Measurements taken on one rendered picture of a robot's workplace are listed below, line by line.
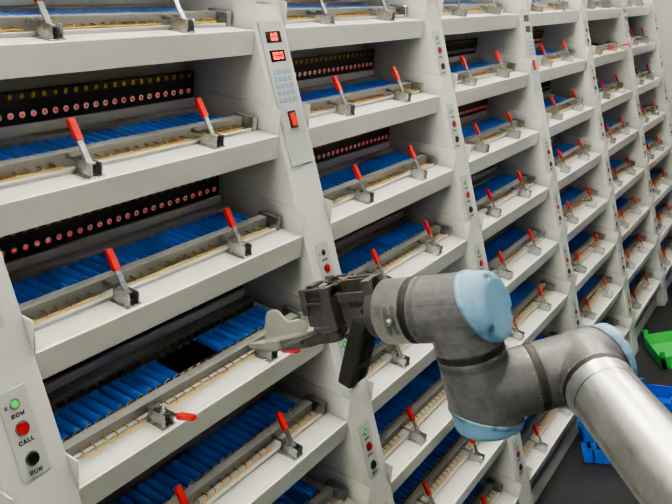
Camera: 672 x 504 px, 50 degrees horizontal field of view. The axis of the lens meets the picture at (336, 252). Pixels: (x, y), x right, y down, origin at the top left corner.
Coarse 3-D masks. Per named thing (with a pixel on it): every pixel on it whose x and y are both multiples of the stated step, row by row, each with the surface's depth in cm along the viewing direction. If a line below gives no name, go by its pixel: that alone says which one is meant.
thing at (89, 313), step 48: (192, 192) 142; (240, 192) 150; (0, 240) 110; (48, 240) 117; (96, 240) 125; (144, 240) 129; (192, 240) 130; (240, 240) 132; (288, 240) 141; (48, 288) 109; (96, 288) 112; (144, 288) 117; (192, 288) 120; (48, 336) 101; (96, 336) 105
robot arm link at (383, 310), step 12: (408, 276) 98; (384, 288) 96; (396, 288) 95; (372, 300) 96; (384, 300) 95; (396, 300) 94; (372, 312) 96; (384, 312) 95; (396, 312) 94; (384, 324) 95; (396, 324) 94; (384, 336) 96; (396, 336) 95
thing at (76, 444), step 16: (256, 336) 138; (224, 352) 132; (240, 352) 134; (208, 368) 127; (176, 384) 121; (192, 384) 125; (144, 400) 116; (160, 400) 118; (112, 416) 112; (128, 416) 113; (80, 432) 108; (96, 432) 108; (112, 432) 111; (64, 448) 104; (80, 448) 106; (96, 448) 107
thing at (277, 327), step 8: (272, 312) 103; (280, 312) 104; (272, 320) 104; (280, 320) 104; (288, 320) 104; (296, 320) 104; (272, 328) 104; (280, 328) 104; (288, 328) 104; (296, 328) 104; (304, 328) 104; (272, 336) 104; (280, 336) 104; (288, 336) 104; (296, 336) 103; (248, 344) 106; (256, 344) 105; (264, 344) 104; (272, 344) 104
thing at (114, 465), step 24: (240, 288) 152; (264, 288) 154; (192, 312) 141; (288, 312) 149; (144, 336) 131; (96, 360) 123; (288, 360) 138; (48, 384) 115; (216, 384) 127; (240, 384) 127; (264, 384) 134; (168, 408) 119; (192, 408) 120; (216, 408) 123; (144, 432) 113; (168, 432) 113; (192, 432) 119; (96, 456) 107; (120, 456) 107; (144, 456) 110; (96, 480) 103; (120, 480) 107
